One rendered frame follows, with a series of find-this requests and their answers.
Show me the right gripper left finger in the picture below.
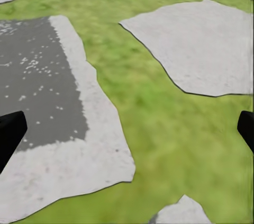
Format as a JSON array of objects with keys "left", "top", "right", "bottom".
[{"left": 0, "top": 111, "right": 28, "bottom": 174}]

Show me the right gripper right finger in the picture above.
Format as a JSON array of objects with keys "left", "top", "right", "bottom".
[{"left": 237, "top": 110, "right": 254, "bottom": 153}]

